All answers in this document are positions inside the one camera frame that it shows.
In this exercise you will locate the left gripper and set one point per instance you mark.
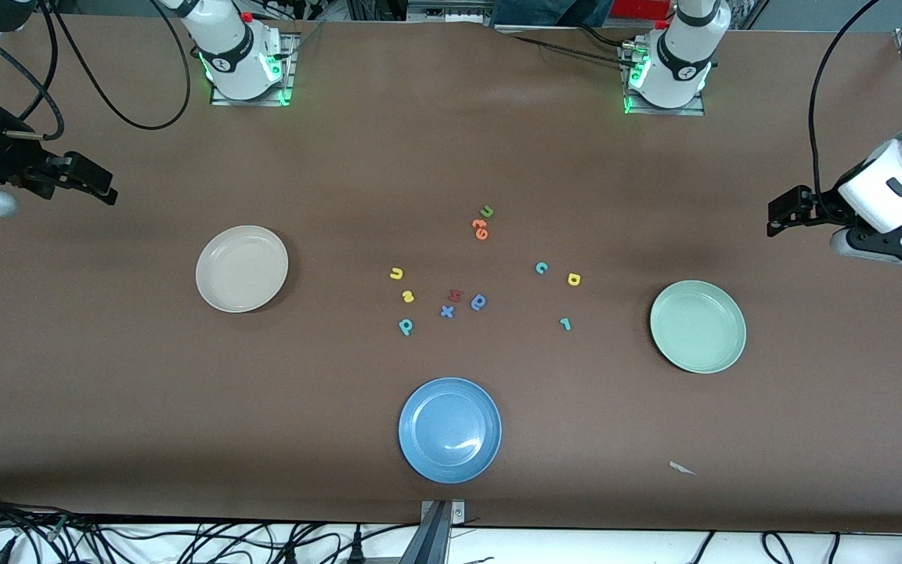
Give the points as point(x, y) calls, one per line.
point(824, 205)

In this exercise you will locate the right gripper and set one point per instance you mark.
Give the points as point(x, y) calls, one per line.
point(6, 157)

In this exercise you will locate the teal foam letter p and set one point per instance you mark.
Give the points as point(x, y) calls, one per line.
point(405, 326)

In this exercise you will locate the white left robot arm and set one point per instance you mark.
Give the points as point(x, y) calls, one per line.
point(682, 47)

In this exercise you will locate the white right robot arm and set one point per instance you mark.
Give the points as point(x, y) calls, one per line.
point(236, 47)

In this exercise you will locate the light green plate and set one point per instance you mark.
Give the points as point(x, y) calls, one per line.
point(698, 327)

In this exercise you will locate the beige plate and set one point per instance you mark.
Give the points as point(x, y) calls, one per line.
point(242, 269)

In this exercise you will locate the brown table cover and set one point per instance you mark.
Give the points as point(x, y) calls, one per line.
point(106, 392)

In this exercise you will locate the red box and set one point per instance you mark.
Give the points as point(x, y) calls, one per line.
point(643, 8)

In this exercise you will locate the white tape scrap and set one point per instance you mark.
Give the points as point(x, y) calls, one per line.
point(682, 468)

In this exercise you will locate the blue cloth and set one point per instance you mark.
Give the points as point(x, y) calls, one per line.
point(553, 12)

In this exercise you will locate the blue foam letter a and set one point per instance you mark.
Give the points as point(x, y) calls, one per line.
point(478, 302)

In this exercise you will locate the red foam letter M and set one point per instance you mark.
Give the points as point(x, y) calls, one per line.
point(455, 296)

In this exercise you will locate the blue plate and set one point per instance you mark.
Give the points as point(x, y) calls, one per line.
point(449, 430)

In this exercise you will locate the black power plug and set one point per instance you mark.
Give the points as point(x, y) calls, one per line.
point(290, 554)
point(356, 550)

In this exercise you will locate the aluminium frame rail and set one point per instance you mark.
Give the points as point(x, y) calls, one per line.
point(5, 39)

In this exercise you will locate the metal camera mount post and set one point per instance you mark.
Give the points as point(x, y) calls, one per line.
point(437, 533)

